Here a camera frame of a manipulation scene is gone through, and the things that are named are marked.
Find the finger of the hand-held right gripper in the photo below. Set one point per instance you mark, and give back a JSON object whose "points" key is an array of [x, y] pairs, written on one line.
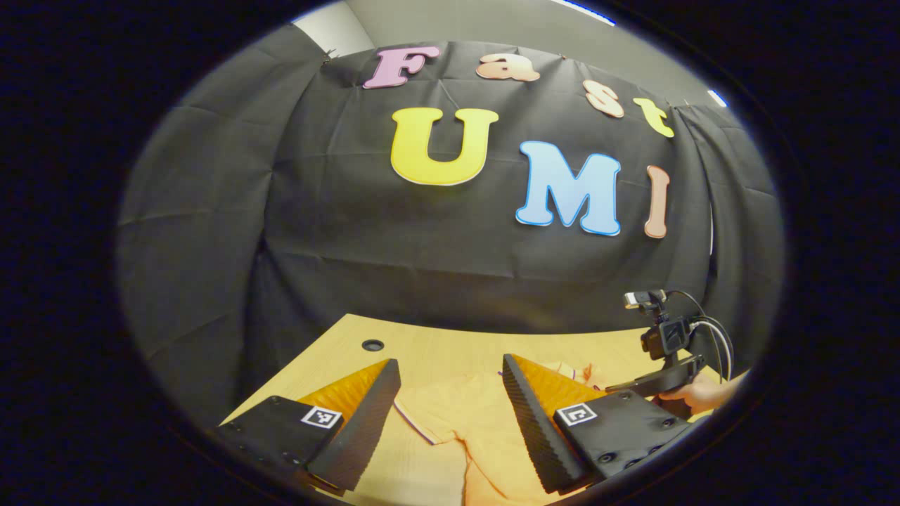
{"points": [[654, 379]]}

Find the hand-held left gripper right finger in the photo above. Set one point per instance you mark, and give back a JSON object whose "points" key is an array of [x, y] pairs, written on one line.
{"points": [[534, 429]]}

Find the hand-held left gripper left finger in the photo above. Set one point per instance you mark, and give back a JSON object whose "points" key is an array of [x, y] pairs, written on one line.
{"points": [[365, 429]]}

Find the orange T-shirt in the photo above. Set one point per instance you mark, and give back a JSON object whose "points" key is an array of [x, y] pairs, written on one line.
{"points": [[478, 429]]}

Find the black backdrop cloth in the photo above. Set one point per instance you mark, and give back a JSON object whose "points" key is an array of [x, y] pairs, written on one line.
{"points": [[422, 260]]}

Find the ceiling light strip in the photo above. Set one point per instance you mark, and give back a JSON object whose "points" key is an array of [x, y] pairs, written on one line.
{"points": [[583, 11], [717, 98]]}

